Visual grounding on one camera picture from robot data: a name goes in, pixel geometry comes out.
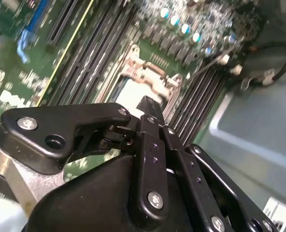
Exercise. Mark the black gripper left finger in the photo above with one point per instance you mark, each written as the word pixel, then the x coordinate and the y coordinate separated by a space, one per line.
pixel 60 125

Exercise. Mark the silver square CPU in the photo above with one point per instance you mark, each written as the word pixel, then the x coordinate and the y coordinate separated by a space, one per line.
pixel 133 96

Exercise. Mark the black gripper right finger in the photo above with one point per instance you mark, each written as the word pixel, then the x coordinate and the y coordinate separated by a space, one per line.
pixel 193 191

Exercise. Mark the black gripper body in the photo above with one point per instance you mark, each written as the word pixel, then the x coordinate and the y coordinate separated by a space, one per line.
pixel 89 205

